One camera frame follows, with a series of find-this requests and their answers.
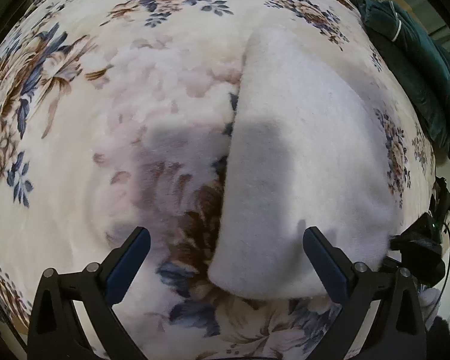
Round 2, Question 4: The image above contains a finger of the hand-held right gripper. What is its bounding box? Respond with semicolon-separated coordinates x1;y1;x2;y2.
389;232;433;253

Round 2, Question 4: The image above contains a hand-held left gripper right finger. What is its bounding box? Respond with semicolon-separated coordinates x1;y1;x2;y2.
302;227;428;360

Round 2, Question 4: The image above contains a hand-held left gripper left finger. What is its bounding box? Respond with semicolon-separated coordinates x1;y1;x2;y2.
27;227;151;360

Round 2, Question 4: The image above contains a white fleece garment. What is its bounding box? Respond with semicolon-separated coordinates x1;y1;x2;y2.
209;26;405;301

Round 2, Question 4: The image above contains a floral blanket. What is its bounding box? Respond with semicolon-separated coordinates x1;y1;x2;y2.
0;0;437;360

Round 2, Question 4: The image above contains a dark green garment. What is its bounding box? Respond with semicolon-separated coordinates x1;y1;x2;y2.
350;0;450;169

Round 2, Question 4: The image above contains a black cable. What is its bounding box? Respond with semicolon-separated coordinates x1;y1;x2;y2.
433;221;450;319

